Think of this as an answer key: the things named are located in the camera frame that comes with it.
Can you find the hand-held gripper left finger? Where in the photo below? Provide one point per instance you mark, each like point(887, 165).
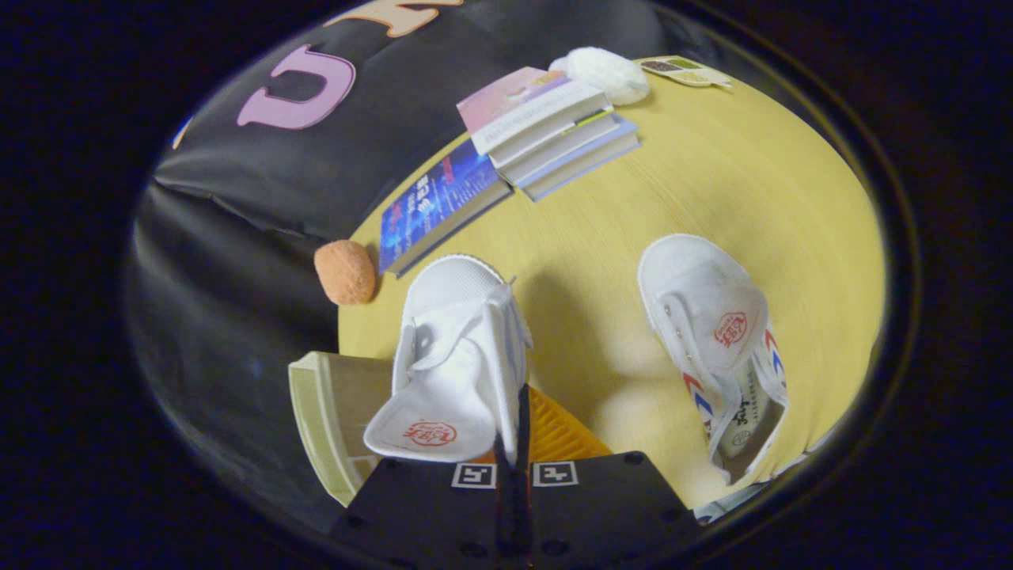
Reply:
point(427, 507)

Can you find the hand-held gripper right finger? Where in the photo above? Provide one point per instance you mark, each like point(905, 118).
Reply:
point(601, 507)

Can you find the beige storage box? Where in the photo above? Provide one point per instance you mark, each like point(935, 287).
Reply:
point(332, 412)

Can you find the white canvas shoe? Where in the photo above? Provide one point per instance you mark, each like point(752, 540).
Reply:
point(459, 348)
point(712, 317)

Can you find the orange sponge ball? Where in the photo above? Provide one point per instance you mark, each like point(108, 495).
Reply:
point(346, 271)

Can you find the blue cover book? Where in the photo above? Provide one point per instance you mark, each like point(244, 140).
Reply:
point(431, 206)

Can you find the black backdrop cloth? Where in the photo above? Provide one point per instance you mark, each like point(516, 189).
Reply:
point(261, 206)

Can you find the grey blue book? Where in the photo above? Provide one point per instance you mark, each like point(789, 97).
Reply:
point(586, 162)

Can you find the white paperback book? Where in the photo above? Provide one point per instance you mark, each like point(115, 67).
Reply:
point(554, 146)

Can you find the pink cover book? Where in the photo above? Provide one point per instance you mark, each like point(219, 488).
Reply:
point(514, 99)

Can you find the white fluffy ball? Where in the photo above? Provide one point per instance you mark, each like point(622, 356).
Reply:
point(605, 73)

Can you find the colour swatch card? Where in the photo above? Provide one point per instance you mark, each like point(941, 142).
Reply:
point(687, 71)

